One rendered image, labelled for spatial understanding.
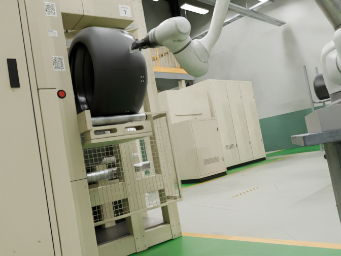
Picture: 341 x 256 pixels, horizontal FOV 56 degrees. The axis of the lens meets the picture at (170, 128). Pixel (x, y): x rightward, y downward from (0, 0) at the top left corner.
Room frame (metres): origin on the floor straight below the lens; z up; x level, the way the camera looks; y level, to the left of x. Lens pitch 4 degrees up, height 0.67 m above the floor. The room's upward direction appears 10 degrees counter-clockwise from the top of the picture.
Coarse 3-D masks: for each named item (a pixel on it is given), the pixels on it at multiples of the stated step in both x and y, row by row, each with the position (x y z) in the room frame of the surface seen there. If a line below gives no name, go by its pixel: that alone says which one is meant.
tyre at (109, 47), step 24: (72, 48) 1.79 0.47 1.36; (96, 48) 1.57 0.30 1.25; (120, 48) 1.61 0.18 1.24; (72, 72) 1.96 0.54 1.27; (96, 72) 1.58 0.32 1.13; (120, 72) 1.59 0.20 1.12; (144, 72) 1.68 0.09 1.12; (96, 96) 1.62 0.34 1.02; (120, 96) 1.63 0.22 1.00; (144, 96) 1.74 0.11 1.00
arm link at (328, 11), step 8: (320, 0) 1.16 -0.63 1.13; (328, 0) 1.14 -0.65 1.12; (336, 0) 1.13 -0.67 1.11; (320, 8) 1.19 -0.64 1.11; (328, 8) 1.15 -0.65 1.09; (336, 8) 1.14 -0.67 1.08; (328, 16) 1.17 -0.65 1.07; (336, 16) 1.15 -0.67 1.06; (336, 24) 1.16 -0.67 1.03; (336, 32) 1.16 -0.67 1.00; (336, 40) 1.17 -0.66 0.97; (336, 48) 1.20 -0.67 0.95; (336, 56) 1.26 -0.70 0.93; (336, 64) 1.26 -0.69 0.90
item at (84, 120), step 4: (84, 112) 1.55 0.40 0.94; (88, 112) 1.55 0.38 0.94; (80, 116) 1.60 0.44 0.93; (84, 116) 1.55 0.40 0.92; (88, 116) 1.55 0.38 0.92; (80, 120) 1.60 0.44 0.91; (84, 120) 1.56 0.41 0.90; (88, 120) 1.55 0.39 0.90; (80, 124) 1.61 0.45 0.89; (84, 124) 1.57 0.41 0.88; (88, 124) 1.55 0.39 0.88; (80, 128) 1.62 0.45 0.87; (84, 128) 1.57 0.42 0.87; (88, 128) 1.55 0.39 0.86; (92, 128) 1.56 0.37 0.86; (80, 132) 1.62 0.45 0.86
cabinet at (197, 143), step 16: (176, 128) 6.55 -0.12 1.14; (192, 128) 6.31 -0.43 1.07; (208, 128) 6.65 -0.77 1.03; (176, 144) 6.61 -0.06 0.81; (192, 144) 6.30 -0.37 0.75; (208, 144) 6.58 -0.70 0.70; (192, 160) 6.35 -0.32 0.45; (208, 160) 6.51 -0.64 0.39; (224, 160) 6.90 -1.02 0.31; (192, 176) 6.41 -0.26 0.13; (208, 176) 6.48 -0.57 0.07
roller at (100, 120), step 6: (120, 114) 1.72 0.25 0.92; (126, 114) 1.73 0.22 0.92; (132, 114) 1.75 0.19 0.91; (138, 114) 1.76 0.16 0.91; (144, 114) 1.78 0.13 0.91; (96, 120) 1.61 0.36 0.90; (102, 120) 1.63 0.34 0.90; (108, 120) 1.65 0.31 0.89; (114, 120) 1.67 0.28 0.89; (120, 120) 1.70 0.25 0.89; (126, 120) 1.72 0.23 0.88; (132, 120) 1.75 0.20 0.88; (138, 120) 1.77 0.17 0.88
